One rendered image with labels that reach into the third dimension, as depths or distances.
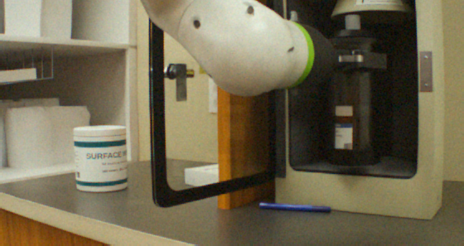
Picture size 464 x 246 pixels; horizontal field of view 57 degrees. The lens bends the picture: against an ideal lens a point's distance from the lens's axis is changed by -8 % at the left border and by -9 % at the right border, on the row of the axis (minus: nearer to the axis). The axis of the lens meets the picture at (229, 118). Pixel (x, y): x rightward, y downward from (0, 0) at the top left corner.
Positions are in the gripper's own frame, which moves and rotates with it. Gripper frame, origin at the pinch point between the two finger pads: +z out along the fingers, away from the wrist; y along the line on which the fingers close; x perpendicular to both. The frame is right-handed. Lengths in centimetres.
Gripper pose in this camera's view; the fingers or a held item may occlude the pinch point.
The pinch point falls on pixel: (352, 65)
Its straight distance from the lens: 86.2
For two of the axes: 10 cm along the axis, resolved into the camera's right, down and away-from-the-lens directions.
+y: -8.1, -0.3, 5.9
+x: 0.1, 10.0, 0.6
